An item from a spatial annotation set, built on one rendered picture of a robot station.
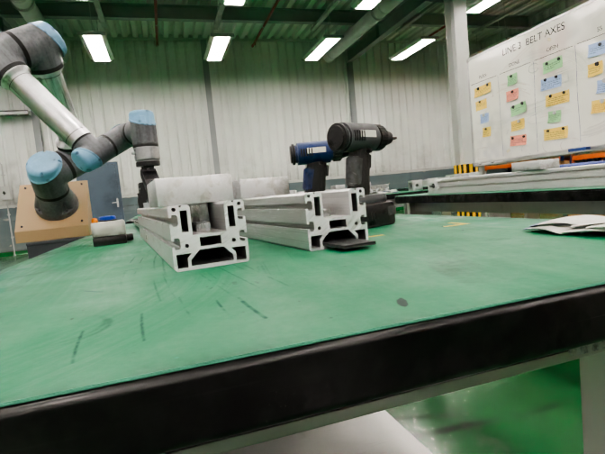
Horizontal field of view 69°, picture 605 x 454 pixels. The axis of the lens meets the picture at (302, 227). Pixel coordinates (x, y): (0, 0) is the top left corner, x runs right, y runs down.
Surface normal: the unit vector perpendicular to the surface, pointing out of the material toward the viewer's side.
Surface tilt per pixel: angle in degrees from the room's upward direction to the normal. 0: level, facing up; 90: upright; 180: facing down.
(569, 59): 90
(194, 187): 90
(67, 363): 0
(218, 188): 90
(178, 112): 90
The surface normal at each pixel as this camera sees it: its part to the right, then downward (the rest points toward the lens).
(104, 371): -0.10, -0.99
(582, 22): -0.95, 0.11
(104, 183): 0.30, 0.04
